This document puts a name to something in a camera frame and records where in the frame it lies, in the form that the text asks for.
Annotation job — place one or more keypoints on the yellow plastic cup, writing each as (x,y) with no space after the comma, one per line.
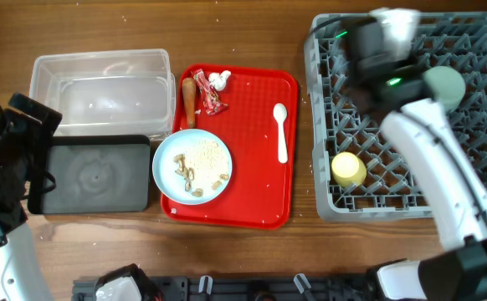
(347,169)

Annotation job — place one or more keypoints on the red candy wrapper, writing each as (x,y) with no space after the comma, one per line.
(210,99)

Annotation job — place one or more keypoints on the crumpled white tissue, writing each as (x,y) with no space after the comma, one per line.
(219,80)

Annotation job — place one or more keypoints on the clear plastic bin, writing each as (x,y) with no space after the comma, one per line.
(122,92)

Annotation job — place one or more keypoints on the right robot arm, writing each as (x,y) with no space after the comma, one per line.
(386,84)

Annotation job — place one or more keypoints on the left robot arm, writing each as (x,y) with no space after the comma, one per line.
(26,130)

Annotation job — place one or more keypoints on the food scraps on plate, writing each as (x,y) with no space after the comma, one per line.
(204,168)

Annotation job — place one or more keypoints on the pale green bowl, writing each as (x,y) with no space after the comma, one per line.
(447,86)

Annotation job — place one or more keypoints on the grey dishwasher rack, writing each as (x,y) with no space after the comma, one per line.
(389,192)

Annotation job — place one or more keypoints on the black plastic tray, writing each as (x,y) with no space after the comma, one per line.
(93,174)

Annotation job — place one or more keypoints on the orange carrot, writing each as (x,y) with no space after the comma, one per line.
(189,89)

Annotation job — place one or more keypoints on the white plastic spoon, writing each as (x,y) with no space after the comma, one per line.
(280,114)

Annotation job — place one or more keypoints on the light blue plate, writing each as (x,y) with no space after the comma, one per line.
(163,167)

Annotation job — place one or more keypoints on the red plastic tray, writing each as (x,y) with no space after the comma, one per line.
(260,190)

